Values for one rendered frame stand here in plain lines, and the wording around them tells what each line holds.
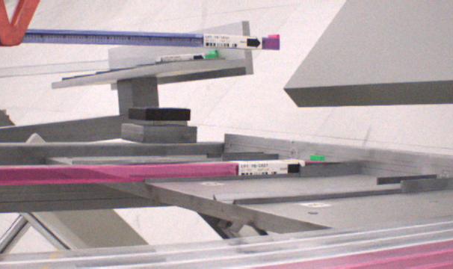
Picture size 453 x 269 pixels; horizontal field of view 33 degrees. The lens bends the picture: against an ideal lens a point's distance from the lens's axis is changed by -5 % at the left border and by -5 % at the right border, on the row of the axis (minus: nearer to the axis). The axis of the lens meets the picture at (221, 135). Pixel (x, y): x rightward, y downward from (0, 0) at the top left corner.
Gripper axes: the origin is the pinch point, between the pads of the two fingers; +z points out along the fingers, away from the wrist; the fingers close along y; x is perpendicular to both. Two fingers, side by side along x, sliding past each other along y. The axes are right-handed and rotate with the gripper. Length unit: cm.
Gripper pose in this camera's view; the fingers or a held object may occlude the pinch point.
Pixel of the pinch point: (8, 35)
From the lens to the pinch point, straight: 62.8
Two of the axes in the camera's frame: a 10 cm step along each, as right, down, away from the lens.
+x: 8.5, -0.2, 5.2
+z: -0.2, 10.0, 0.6
